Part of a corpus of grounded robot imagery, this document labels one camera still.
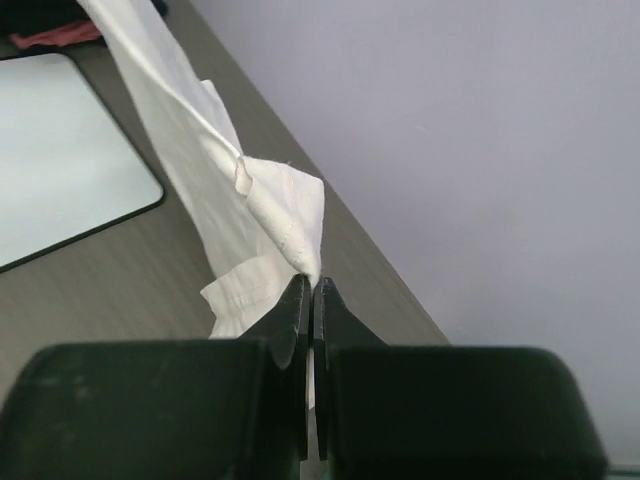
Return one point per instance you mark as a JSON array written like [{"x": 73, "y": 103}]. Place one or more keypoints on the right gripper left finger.
[{"x": 285, "y": 328}]

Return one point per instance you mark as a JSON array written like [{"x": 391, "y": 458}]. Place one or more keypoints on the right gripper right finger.
[{"x": 333, "y": 322}]

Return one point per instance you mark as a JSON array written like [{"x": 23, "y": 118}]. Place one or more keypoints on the white t shirt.
[{"x": 260, "y": 221}]

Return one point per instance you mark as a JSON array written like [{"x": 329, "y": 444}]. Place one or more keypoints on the white folding board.
[{"x": 67, "y": 167}]

